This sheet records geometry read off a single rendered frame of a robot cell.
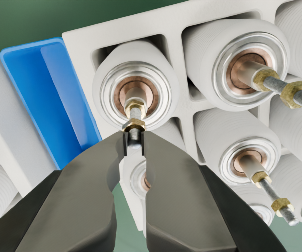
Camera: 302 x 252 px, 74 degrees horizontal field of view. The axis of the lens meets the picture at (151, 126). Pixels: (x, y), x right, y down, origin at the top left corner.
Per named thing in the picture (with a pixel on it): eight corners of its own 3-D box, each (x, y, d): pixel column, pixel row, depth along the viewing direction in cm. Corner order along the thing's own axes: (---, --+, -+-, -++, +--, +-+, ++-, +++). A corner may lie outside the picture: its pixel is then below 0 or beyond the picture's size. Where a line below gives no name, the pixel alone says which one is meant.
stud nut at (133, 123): (119, 134, 15) (118, 140, 15) (126, 115, 15) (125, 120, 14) (143, 141, 16) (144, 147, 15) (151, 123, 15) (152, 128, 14)
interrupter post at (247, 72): (235, 85, 22) (250, 95, 19) (235, 62, 20) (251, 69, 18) (258, 80, 21) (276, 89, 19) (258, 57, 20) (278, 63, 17)
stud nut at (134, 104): (123, 114, 19) (122, 118, 18) (128, 97, 18) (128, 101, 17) (143, 120, 19) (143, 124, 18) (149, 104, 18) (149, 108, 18)
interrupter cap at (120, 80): (85, 97, 21) (84, 99, 21) (135, 43, 19) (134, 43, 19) (137, 139, 24) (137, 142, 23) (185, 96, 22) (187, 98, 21)
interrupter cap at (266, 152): (254, 187, 29) (257, 191, 28) (207, 175, 27) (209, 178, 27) (288, 144, 26) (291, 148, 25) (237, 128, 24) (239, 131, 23)
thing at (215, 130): (215, 133, 45) (257, 195, 29) (176, 121, 43) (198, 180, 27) (238, 94, 41) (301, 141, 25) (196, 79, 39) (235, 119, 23)
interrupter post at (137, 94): (120, 97, 22) (117, 109, 19) (136, 81, 21) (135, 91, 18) (136, 111, 22) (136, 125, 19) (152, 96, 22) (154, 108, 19)
